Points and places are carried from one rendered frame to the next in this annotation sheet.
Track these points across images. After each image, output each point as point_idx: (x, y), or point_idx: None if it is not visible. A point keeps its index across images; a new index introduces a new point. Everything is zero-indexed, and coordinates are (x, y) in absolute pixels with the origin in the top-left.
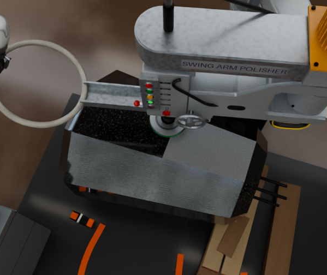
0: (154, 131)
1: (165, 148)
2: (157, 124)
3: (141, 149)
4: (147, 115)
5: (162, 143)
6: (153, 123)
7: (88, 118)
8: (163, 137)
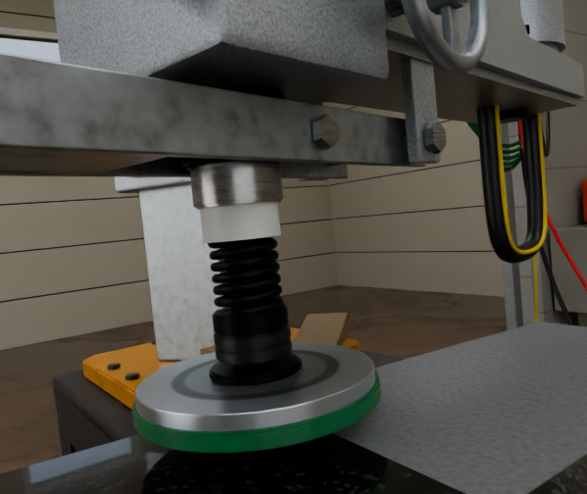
0: (269, 440)
1: (423, 475)
2: (244, 399)
3: None
4: (117, 482)
5: (373, 478)
6: (216, 409)
7: None
8: (338, 466)
